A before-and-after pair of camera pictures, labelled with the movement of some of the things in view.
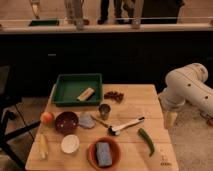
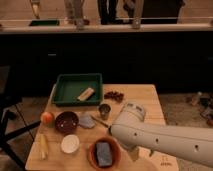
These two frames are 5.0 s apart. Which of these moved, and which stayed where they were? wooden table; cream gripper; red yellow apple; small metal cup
Moved: cream gripper
Stayed: small metal cup; red yellow apple; wooden table
